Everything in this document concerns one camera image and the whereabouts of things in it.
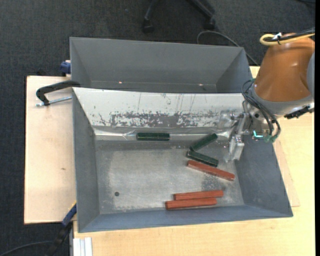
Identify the dark green flat block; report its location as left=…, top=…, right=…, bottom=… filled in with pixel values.
left=136, top=132, right=171, bottom=142
left=189, top=132, right=219, bottom=152
left=185, top=149, right=220, bottom=168

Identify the red-brown flat block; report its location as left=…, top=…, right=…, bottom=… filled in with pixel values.
left=186, top=159, right=236, bottom=182
left=173, top=189, right=224, bottom=202
left=164, top=197, right=218, bottom=211

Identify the grey metal bin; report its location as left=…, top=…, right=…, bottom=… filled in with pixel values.
left=69, top=36, right=294, bottom=234

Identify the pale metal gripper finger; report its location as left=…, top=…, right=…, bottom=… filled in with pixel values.
left=216, top=109, right=237, bottom=131
left=224, top=135, right=245, bottom=163

